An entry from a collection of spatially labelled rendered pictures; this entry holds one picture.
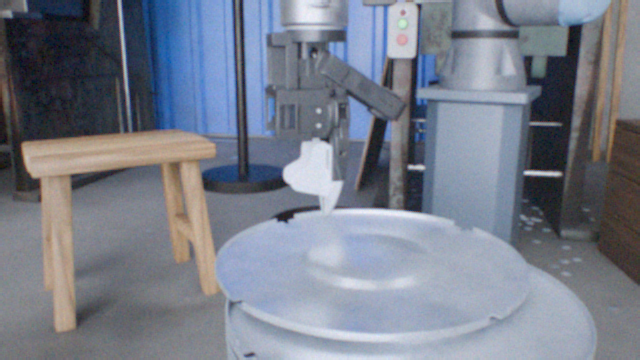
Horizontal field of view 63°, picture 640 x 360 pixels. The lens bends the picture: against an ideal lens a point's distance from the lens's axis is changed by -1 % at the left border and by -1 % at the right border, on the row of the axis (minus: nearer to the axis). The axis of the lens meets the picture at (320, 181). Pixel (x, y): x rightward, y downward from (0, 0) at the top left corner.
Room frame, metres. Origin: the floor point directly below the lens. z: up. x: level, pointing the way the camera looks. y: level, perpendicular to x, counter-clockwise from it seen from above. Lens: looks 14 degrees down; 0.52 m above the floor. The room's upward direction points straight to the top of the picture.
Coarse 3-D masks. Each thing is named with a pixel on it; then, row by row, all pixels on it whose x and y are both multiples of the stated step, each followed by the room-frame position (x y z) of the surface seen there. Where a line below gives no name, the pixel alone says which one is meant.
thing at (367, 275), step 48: (240, 240) 0.52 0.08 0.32; (288, 240) 0.52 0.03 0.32; (336, 240) 0.50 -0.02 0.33; (384, 240) 0.50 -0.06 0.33; (432, 240) 0.52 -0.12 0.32; (480, 240) 0.52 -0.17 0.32; (240, 288) 0.41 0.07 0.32; (288, 288) 0.41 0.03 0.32; (336, 288) 0.41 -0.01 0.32; (384, 288) 0.40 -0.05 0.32; (432, 288) 0.41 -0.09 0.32; (480, 288) 0.41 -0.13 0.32; (528, 288) 0.40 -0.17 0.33; (336, 336) 0.33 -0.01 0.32; (384, 336) 0.32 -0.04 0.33; (432, 336) 0.33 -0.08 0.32
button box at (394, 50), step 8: (392, 8) 1.44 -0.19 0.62; (400, 8) 1.43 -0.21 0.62; (408, 8) 1.43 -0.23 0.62; (416, 8) 1.42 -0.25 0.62; (392, 16) 1.44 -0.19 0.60; (408, 16) 1.43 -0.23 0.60; (416, 16) 1.42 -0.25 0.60; (392, 24) 1.44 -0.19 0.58; (408, 24) 1.43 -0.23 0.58; (416, 24) 1.42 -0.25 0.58; (392, 32) 1.44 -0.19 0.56; (400, 32) 1.43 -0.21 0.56; (408, 32) 1.43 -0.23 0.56; (416, 32) 1.43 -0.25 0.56; (392, 40) 1.44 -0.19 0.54; (408, 40) 1.43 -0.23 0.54; (416, 40) 1.43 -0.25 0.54; (392, 48) 1.44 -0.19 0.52; (400, 48) 1.43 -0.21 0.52; (408, 48) 1.43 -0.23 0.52; (416, 48) 1.47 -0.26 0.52; (392, 56) 1.44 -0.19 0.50; (400, 56) 1.43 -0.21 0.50; (408, 56) 1.43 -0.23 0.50
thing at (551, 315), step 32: (544, 288) 0.42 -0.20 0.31; (256, 320) 0.37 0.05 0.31; (512, 320) 0.37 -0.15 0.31; (544, 320) 0.37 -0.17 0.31; (576, 320) 0.37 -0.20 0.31; (288, 352) 0.32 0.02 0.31; (320, 352) 0.32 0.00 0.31; (352, 352) 0.32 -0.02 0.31; (384, 352) 0.32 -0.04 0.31; (416, 352) 0.32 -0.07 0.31; (448, 352) 0.32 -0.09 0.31; (480, 352) 0.32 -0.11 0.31; (512, 352) 0.32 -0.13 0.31; (544, 352) 0.32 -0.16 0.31; (576, 352) 0.32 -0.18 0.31
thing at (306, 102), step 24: (288, 48) 0.57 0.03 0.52; (312, 48) 0.60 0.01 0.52; (288, 72) 0.57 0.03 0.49; (312, 72) 0.58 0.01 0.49; (264, 96) 0.61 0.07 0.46; (288, 96) 0.55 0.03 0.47; (312, 96) 0.56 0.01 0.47; (336, 96) 0.57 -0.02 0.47; (288, 120) 0.56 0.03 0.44; (312, 120) 0.56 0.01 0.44; (336, 120) 0.57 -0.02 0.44
